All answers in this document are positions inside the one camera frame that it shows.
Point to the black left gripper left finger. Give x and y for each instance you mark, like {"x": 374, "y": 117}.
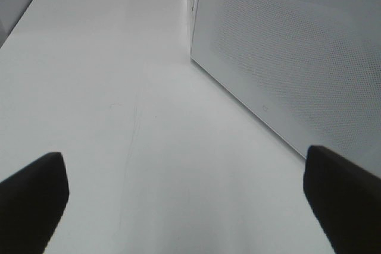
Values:
{"x": 33, "y": 201}

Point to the white microwave door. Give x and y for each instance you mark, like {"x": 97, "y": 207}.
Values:
{"x": 309, "y": 69}

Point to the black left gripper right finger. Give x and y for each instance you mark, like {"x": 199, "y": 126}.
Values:
{"x": 345, "y": 199}

